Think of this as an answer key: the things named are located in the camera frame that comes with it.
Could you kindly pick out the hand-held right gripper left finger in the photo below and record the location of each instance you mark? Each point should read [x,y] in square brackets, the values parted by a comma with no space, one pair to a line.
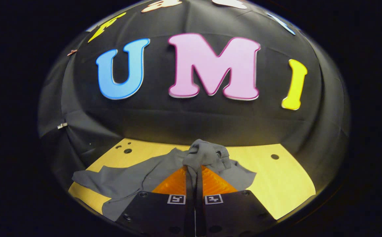
[189,210]

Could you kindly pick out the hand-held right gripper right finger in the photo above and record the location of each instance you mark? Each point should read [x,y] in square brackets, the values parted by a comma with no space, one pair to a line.
[200,210]

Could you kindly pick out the grey button shirt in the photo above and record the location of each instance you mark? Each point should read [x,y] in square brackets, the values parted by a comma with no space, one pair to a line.
[138,177]

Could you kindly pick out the black backdrop cloth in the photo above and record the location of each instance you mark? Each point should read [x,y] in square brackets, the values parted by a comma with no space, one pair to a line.
[194,121]

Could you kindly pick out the small white cloth clip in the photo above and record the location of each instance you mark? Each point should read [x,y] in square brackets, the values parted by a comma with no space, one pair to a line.
[62,125]

